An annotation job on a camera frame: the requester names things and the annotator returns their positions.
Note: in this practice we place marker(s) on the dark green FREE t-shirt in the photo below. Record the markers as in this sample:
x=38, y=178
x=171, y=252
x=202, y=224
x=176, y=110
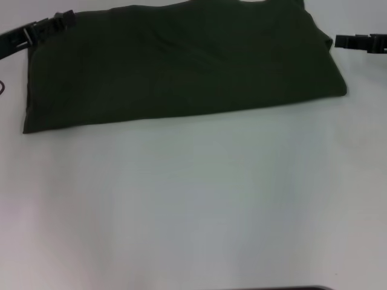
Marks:
x=181, y=66

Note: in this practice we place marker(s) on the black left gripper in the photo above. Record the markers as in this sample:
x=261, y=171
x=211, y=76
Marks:
x=12, y=43

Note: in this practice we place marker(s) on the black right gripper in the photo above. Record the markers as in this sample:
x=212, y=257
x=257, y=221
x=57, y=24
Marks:
x=378, y=43

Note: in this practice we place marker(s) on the dark rounded panel edge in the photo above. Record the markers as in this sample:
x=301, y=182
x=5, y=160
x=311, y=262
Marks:
x=284, y=287

